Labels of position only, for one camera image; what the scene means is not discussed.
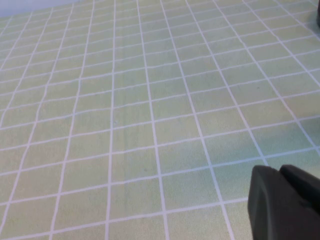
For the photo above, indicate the green white-grid tablecloth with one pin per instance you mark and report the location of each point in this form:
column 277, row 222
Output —
column 125, row 112

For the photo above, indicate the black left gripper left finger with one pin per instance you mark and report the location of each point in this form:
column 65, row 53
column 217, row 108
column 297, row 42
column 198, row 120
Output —
column 270, row 212

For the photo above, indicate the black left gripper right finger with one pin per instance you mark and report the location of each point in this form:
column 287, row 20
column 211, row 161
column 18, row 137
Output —
column 305, row 187

